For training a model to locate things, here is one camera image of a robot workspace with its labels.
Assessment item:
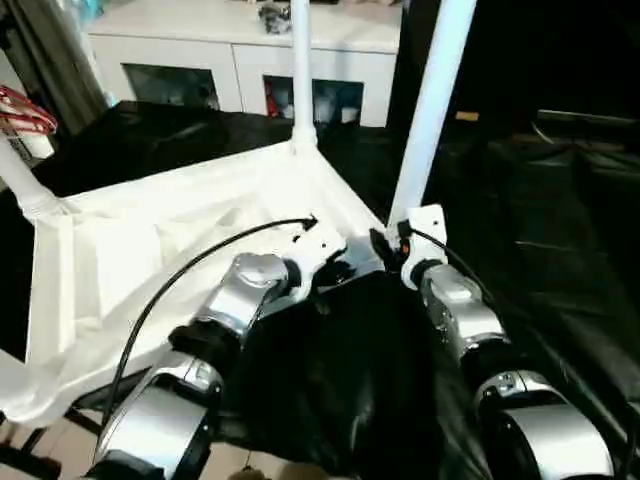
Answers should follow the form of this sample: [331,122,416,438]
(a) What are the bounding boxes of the white plastic table top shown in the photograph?
[0,142,390,427]

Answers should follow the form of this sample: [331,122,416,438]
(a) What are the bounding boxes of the white plastic table leg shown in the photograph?
[0,132,70,222]
[289,0,320,155]
[0,349,50,426]
[385,0,477,237]

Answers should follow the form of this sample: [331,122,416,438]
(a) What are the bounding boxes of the black television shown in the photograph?
[537,108,640,127]

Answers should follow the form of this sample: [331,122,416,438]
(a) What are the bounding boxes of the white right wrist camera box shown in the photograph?
[397,203,449,290]

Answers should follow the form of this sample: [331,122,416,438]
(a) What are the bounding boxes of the black bundle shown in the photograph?
[257,0,297,37]

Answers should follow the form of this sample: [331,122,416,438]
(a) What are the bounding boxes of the white plastic container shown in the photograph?
[22,132,56,159]

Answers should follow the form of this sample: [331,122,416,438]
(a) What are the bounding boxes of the black glossy mat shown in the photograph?
[0,99,640,480]

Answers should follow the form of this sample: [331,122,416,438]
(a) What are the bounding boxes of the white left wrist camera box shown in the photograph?
[289,227,350,305]

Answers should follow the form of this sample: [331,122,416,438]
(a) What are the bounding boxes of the grey curtain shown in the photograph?
[0,0,110,137]

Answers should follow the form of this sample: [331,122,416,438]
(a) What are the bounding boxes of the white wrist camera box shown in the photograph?
[289,227,350,305]
[397,203,449,290]

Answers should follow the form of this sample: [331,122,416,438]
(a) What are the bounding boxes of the red clothes hangers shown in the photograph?
[0,84,60,137]

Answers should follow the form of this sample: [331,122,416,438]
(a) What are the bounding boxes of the white glass-door cabinet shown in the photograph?
[87,0,405,130]

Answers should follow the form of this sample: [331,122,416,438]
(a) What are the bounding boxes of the black metal table frame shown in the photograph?
[0,404,110,480]

